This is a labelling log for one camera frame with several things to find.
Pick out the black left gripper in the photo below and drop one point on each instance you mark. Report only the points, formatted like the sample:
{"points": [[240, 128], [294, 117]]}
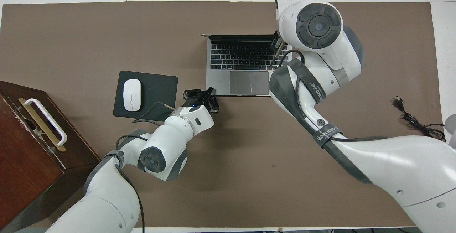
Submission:
{"points": [[197, 102]]}

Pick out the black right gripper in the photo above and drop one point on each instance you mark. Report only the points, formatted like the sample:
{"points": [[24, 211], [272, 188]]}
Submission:
{"points": [[275, 44]]}

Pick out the silver laptop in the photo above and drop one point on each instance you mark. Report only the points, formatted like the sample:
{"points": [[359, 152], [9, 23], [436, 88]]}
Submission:
{"points": [[249, 83]]}

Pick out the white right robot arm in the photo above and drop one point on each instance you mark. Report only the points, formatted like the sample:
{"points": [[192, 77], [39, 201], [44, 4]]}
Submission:
{"points": [[320, 30]]}

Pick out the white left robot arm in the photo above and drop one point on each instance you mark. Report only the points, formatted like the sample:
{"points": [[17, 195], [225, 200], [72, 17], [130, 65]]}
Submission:
{"points": [[167, 147]]}

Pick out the black mouse pad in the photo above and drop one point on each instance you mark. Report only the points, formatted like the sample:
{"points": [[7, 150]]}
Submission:
{"points": [[156, 87]]}

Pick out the white computer mouse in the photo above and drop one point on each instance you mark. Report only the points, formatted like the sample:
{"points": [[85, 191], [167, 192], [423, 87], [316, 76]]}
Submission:
{"points": [[131, 95]]}

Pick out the brown table mat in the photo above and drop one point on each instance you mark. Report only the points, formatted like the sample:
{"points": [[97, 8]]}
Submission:
{"points": [[107, 33]]}

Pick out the dark wooden box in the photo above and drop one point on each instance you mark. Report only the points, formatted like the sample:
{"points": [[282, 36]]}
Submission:
{"points": [[28, 169]]}

